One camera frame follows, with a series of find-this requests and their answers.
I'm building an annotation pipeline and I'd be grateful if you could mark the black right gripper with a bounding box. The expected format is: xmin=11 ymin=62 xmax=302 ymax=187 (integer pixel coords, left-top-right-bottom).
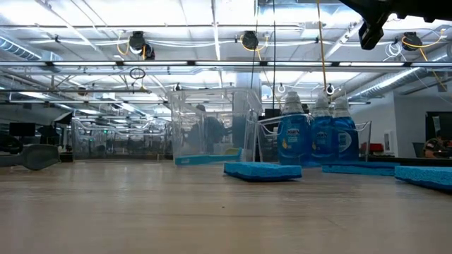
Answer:
xmin=338 ymin=0 xmax=452 ymax=50

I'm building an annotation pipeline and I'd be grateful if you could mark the blue Dawn dish soap bottle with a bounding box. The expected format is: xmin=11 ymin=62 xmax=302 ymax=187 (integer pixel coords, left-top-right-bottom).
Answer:
xmin=331 ymin=95 xmax=360 ymax=163
xmin=276 ymin=90 xmax=314 ymax=167
xmin=310 ymin=92 xmax=336 ymax=165

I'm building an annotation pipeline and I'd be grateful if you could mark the blue kitchen sponge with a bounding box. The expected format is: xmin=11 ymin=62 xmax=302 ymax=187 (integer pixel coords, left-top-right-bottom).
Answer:
xmin=223 ymin=161 xmax=304 ymax=183
xmin=394 ymin=164 xmax=452 ymax=193
xmin=321 ymin=161 xmax=402 ymax=177

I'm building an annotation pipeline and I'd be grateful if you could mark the person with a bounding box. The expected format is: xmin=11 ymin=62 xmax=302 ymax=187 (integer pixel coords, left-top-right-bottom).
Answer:
xmin=186 ymin=104 xmax=229 ymax=156
xmin=423 ymin=135 xmax=448 ymax=159

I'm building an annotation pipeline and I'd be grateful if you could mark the long ceiling light bar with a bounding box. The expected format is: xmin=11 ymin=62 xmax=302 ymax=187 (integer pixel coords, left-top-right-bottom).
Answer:
xmin=0 ymin=60 xmax=452 ymax=68

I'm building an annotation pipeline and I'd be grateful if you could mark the deep clear plastic tub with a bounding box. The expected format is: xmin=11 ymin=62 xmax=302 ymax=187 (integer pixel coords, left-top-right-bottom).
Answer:
xmin=168 ymin=87 xmax=263 ymax=167

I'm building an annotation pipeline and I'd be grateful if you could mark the shallow clear plastic bin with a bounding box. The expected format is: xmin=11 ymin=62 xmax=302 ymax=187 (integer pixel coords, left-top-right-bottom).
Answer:
xmin=70 ymin=117 xmax=174 ymax=162

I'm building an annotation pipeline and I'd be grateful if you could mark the black ceiling cable reel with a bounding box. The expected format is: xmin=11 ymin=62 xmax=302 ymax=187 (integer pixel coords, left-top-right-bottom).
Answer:
xmin=402 ymin=31 xmax=423 ymax=52
xmin=240 ymin=30 xmax=261 ymax=51
xmin=129 ymin=30 xmax=156 ymax=61

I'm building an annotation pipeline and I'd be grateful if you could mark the yellow hanging cable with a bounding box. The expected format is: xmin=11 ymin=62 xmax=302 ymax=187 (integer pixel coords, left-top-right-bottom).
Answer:
xmin=316 ymin=0 xmax=335 ymax=107

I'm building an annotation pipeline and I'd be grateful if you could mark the silver ventilation duct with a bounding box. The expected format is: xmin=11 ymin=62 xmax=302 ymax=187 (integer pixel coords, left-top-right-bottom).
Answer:
xmin=347 ymin=52 xmax=452 ymax=103

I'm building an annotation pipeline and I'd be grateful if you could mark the white wall dispenser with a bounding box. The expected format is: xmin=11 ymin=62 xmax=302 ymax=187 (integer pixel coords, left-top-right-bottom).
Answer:
xmin=383 ymin=130 xmax=395 ymax=153

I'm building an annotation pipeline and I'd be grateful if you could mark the dark wall screen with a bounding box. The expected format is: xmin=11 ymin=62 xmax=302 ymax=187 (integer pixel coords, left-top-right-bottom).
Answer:
xmin=425 ymin=111 xmax=452 ymax=142

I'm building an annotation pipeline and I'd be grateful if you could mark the clear plastic bin with handles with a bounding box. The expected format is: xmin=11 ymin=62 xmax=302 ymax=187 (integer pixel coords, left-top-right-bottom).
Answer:
xmin=256 ymin=113 xmax=372 ymax=165

